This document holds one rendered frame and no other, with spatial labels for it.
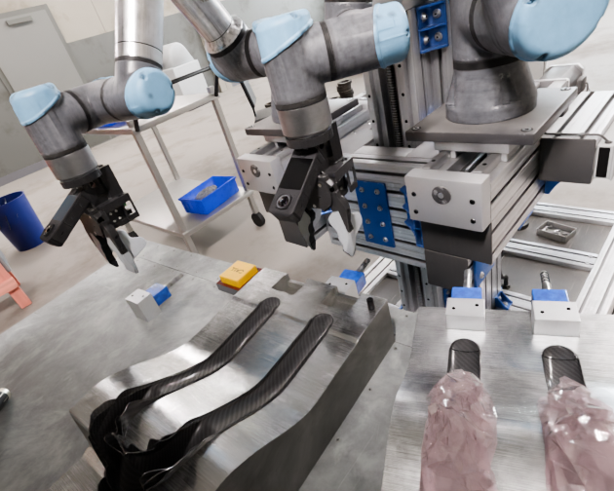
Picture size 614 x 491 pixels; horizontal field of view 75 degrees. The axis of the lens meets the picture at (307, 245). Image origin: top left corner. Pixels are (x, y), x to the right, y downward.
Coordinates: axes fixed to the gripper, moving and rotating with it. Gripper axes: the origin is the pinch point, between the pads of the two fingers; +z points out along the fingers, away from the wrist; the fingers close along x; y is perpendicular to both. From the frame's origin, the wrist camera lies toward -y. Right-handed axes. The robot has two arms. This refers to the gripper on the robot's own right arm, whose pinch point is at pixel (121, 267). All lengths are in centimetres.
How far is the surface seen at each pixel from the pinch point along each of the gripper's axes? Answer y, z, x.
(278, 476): -15, 7, -53
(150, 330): -3.4, 12.9, -5.5
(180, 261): 17.2, 12.6, 9.8
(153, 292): 2.7, 8.7, -1.1
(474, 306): 16, 4, -65
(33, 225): 69, 74, 339
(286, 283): 12.2, 5.3, -33.2
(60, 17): 348, -108, 666
